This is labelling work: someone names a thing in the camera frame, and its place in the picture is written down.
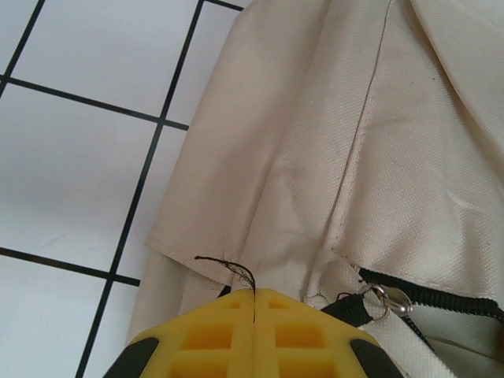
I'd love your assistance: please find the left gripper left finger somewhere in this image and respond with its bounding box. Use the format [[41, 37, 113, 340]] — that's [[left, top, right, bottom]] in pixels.
[[104, 289, 257, 378]]

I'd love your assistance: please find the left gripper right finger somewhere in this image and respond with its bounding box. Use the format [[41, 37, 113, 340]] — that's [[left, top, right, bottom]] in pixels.
[[254, 287, 398, 378]]

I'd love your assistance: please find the beige canvas backpack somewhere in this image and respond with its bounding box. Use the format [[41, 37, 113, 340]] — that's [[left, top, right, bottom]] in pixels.
[[135, 0, 504, 378]]

